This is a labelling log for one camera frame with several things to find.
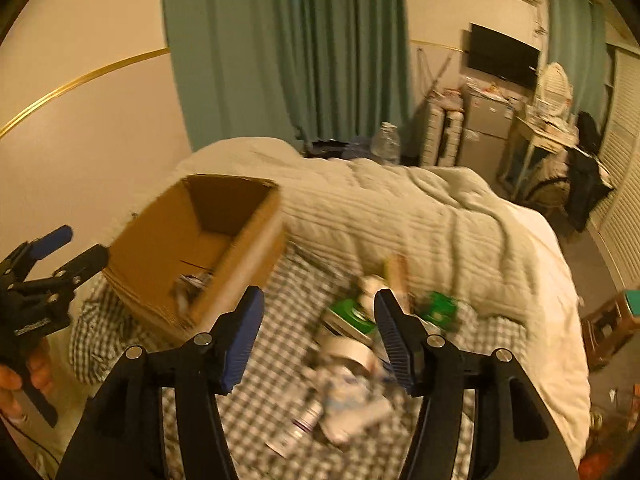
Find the clear water bottle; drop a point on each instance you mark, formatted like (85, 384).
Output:
(386, 144)

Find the chair with black jacket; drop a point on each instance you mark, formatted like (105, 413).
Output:
(572, 179)

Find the brown stool green cushion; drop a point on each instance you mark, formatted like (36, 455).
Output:
(606, 330)

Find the checkered bed sheet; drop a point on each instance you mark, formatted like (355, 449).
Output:
(273, 388)

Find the black wall television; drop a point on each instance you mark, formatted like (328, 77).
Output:
(496, 54)

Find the tan paper box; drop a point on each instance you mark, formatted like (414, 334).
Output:
(396, 275)

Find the grey mini fridge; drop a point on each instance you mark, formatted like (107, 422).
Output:
(486, 126)

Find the white dressing table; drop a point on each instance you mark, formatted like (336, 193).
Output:
(526, 136)

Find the blue floral tissue pack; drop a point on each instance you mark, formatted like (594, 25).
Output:
(341, 389)

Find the white oval vanity mirror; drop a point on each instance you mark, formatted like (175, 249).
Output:
(554, 93)

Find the white tape roll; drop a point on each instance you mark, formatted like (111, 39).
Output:
(351, 351)

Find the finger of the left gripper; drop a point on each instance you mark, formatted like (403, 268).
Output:
(42, 247)
(78, 270)

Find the small green curtain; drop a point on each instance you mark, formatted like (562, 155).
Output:
(577, 42)

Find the white duvet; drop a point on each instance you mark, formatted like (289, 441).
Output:
(556, 360)

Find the white louvered wardrobe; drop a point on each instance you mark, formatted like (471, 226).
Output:
(615, 222)

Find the large green curtain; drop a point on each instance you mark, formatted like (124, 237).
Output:
(297, 70)

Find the cream knitted blanket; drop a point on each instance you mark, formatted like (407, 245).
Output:
(457, 235)

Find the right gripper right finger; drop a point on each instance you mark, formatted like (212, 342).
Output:
(514, 434)

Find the green white tissue box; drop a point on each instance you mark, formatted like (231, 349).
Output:
(346, 318)

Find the white spray bottle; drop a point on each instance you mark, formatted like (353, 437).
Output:
(289, 437)

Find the brown cardboard box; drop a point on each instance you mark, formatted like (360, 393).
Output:
(190, 254)

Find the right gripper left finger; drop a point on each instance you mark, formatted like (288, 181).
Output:
(120, 434)

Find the green snack packet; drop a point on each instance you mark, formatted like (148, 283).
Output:
(440, 310)

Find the white plastic storage unit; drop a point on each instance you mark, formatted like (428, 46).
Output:
(442, 135)

